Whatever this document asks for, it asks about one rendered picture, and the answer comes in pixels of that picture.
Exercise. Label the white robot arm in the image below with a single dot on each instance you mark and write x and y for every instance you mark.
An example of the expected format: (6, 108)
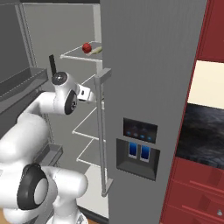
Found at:
(32, 137)

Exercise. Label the grey open fridge door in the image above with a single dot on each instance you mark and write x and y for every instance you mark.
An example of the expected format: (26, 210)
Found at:
(11, 38)

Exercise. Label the red bell pepper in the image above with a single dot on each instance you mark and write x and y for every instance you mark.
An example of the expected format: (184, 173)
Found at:
(86, 47)

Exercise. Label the grey fridge door with dispenser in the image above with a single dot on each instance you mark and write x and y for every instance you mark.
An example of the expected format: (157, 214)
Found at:
(151, 73)

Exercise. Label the red cupboard door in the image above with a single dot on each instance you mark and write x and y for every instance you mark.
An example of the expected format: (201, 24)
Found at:
(214, 29)

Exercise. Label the grey round knob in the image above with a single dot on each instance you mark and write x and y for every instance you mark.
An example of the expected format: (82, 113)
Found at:
(220, 213)

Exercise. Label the small grey door bin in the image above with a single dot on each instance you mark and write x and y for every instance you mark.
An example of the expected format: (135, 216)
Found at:
(52, 152)

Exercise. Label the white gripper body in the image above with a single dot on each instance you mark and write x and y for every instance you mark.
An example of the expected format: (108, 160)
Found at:
(91, 96)

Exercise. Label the grey fridge body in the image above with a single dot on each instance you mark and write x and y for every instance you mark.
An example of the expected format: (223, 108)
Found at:
(67, 26)

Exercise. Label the grey fridge door bin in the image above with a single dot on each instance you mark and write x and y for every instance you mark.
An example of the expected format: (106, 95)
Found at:
(20, 84)

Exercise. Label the pale fish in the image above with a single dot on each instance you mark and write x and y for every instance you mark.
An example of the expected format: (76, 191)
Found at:
(97, 50)

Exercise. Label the red drawer front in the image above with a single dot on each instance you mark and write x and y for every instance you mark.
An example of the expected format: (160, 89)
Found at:
(192, 195)
(201, 173)
(180, 217)

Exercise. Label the glass fridge shelf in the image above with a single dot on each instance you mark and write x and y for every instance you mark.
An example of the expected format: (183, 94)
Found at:
(91, 79)
(91, 154)
(87, 126)
(76, 54)

